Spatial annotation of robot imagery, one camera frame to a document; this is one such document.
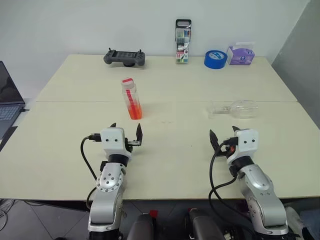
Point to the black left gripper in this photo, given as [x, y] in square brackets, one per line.
[130, 148]

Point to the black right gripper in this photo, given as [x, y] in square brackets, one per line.
[225, 150]

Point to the bottle with orange liquid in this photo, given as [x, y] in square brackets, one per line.
[135, 110]

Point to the clear wine glass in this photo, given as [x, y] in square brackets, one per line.
[243, 108]

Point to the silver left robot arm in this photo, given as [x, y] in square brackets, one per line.
[107, 182]

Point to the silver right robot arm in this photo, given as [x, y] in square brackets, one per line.
[260, 190]

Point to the grey handheld game controller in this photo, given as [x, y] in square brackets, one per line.
[125, 58]

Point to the blue tape roll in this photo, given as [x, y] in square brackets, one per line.
[214, 61]

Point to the purple tissue box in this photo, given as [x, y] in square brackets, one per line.
[241, 56]

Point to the small red block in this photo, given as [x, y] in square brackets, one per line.
[154, 213]

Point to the dark rounded shape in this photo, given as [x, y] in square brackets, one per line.
[141, 227]
[203, 225]

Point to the marker pen pack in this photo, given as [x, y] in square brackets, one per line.
[183, 45]

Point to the dark grey laptop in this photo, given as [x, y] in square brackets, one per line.
[7, 100]

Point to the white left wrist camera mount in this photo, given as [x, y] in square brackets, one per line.
[113, 141]

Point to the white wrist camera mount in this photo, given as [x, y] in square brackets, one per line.
[113, 141]
[247, 142]

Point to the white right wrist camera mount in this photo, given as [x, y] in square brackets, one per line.
[247, 142]

